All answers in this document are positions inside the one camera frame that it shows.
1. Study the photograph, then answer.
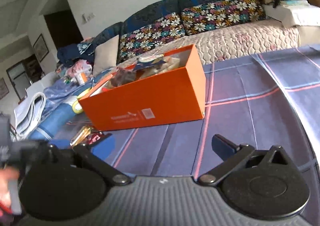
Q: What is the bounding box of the pink plastic bag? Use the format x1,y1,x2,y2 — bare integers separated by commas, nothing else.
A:
66,59,93,78

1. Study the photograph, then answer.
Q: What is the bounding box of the pile of snack packets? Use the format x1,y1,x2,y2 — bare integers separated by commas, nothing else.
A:
100,54,187,92

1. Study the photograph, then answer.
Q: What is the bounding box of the person left hand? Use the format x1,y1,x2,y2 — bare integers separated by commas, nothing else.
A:
0,167,20,215

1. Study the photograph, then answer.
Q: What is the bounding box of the beige plain pillow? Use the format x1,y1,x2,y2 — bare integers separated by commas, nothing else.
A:
92,35,119,76

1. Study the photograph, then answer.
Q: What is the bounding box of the right floral cushion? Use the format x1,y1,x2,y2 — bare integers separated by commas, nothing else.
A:
181,0,266,35

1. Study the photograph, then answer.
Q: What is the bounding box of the orange cardboard box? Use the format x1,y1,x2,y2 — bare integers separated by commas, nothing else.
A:
79,45,206,131

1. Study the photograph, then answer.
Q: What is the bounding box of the small framed picture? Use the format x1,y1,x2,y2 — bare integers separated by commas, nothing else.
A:
33,34,49,62

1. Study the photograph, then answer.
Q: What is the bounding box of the blue plaid tablecloth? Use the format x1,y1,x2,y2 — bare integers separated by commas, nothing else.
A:
106,45,319,190

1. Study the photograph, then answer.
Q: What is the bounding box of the floral cushion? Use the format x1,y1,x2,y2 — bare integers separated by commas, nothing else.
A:
181,0,266,35
118,12,185,63

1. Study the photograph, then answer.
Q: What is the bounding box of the left floral cushion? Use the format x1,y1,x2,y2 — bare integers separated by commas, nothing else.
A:
118,12,185,63

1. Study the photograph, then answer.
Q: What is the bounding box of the blue sofa with quilt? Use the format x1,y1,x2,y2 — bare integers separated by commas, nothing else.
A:
57,0,301,67

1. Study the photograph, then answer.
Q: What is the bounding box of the blue cloth pile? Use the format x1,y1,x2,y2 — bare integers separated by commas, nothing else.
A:
14,77,98,141

